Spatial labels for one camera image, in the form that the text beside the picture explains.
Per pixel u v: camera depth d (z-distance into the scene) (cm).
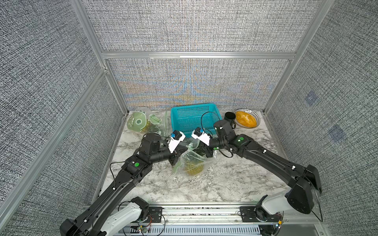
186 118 113
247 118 106
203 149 66
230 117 107
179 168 83
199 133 63
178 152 60
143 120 100
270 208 60
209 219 73
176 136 57
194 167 74
